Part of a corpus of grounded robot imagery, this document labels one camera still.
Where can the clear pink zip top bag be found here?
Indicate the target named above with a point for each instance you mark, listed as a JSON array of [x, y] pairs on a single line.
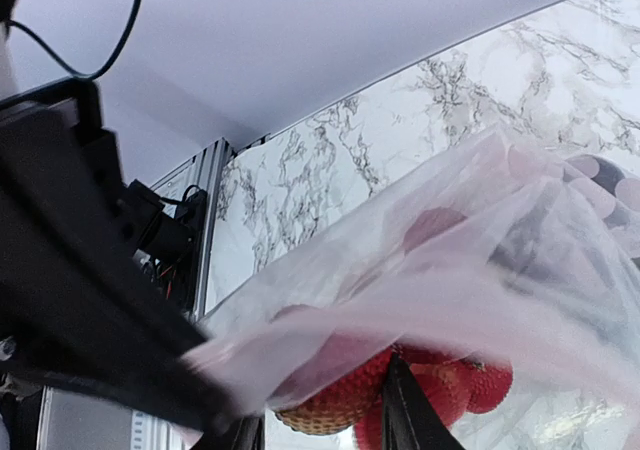
[[412, 265]]

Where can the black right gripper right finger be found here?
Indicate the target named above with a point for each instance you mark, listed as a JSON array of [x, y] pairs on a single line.
[[409, 420]]

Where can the aluminium front rail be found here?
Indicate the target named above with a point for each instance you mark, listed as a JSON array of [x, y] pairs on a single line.
[[69, 421]]

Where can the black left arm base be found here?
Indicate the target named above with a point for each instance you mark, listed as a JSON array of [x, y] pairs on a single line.
[[170, 232]]

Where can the dark purple eggplant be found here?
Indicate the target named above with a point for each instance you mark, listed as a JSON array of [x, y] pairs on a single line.
[[614, 197]]

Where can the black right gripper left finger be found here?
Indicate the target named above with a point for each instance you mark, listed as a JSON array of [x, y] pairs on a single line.
[[247, 433]]

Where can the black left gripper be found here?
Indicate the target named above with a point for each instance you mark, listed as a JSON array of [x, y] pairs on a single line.
[[85, 316]]

